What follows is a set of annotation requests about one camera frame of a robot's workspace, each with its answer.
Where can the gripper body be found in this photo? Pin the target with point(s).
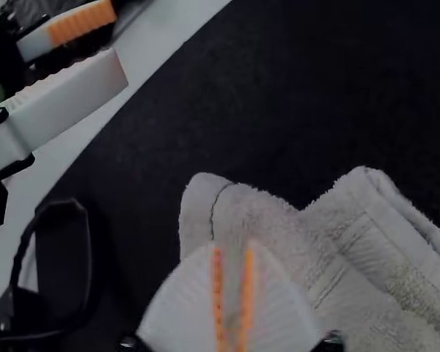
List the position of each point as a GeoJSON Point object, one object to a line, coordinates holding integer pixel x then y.
{"type": "Point", "coordinates": [3, 69]}

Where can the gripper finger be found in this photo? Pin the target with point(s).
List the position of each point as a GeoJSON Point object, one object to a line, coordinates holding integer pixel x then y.
{"type": "Point", "coordinates": [278, 304]}
{"type": "Point", "coordinates": [183, 304]}
{"type": "Point", "coordinates": [62, 31]}
{"type": "Point", "coordinates": [58, 102]}

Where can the pale towel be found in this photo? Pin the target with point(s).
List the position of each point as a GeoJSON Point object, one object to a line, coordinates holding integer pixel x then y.
{"type": "Point", "coordinates": [352, 256]}

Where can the black mat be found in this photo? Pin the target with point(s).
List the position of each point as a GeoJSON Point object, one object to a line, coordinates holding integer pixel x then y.
{"type": "Point", "coordinates": [278, 91]}

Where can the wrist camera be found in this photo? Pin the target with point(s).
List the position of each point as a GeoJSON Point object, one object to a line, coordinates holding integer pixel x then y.
{"type": "Point", "coordinates": [33, 311]}

